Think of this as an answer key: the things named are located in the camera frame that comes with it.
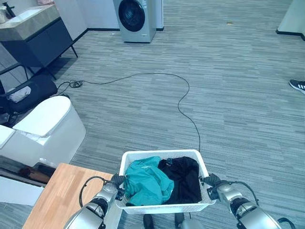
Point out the robot dark feet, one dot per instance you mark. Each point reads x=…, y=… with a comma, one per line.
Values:
x=164, y=219

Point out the dark vanity cabinet with sink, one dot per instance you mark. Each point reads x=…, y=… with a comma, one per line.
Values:
x=35, y=40

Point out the black faucet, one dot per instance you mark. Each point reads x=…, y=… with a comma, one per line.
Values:
x=8, y=8

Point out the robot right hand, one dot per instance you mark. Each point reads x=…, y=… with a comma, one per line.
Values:
x=210, y=180

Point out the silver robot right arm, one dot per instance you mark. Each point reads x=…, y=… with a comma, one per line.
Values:
x=245, y=207

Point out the teal garment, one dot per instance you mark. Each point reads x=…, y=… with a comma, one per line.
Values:
x=147, y=181

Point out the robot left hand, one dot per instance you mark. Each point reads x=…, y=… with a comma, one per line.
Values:
x=117, y=179

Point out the white plastic laundry basket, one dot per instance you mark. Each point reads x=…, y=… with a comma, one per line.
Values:
x=164, y=207

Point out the wooden table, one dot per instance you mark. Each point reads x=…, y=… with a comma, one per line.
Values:
x=64, y=193

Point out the person's shoe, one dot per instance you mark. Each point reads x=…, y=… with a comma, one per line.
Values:
x=297, y=85

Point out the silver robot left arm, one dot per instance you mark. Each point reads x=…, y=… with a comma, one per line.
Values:
x=95, y=206

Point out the black metal stand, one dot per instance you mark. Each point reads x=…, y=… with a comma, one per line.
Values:
x=14, y=71

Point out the silver front-load washing machine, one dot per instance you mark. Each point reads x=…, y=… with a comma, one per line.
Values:
x=137, y=20

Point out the black bag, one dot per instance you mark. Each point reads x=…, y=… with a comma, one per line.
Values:
x=35, y=91

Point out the black garment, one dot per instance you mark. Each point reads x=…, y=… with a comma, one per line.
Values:
x=186, y=179

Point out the white toilet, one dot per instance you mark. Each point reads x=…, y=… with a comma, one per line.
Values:
x=47, y=128

